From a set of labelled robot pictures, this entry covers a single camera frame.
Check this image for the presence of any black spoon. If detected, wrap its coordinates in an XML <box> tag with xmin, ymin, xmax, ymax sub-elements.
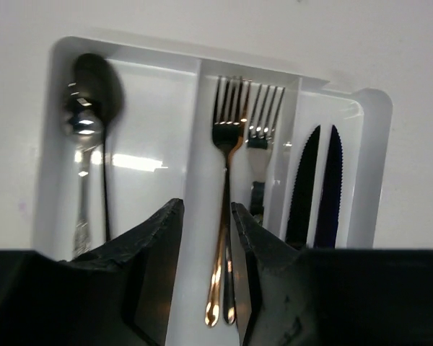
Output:
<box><xmin>72</xmin><ymin>53</ymin><xmax>123</xmax><ymax>241</ymax></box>

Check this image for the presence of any copper fork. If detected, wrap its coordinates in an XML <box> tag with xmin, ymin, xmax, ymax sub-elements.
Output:
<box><xmin>204</xmin><ymin>77</ymin><xmax>252</xmax><ymax>329</ymax></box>

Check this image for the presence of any white three-compartment cutlery tray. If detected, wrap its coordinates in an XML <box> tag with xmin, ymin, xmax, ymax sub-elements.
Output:
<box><xmin>32</xmin><ymin>37</ymin><xmax>393</xmax><ymax>345</ymax></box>

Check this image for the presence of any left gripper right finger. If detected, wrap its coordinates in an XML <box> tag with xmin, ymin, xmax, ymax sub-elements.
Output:
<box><xmin>231</xmin><ymin>203</ymin><xmax>433</xmax><ymax>345</ymax></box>

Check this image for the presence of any blue knife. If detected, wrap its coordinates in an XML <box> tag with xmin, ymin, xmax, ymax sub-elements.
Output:
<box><xmin>313</xmin><ymin>125</ymin><xmax>343</xmax><ymax>248</ymax></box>

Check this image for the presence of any silver spoon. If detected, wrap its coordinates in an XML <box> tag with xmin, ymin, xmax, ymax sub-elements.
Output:
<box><xmin>62</xmin><ymin>97</ymin><xmax>103</xmax><ymax>257</ymax></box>

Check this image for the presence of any black knife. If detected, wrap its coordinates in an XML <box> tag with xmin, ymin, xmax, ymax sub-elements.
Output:
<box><xmin>285</xmin><ymin>125</ymin><xmax>320</xmax><ymax>249</ymax></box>

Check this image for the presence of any silver fork with black handle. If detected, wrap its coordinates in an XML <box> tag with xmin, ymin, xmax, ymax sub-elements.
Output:
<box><xmin>247</xmin><ymin>84</ymin><xmax>286</xmax><ymax>226</ymax></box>

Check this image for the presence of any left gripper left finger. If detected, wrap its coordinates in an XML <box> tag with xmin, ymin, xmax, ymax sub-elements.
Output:
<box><xmin>0</xmin><ymin>198</ymin><xmax>184</xmax><ymax>345</ymax></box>

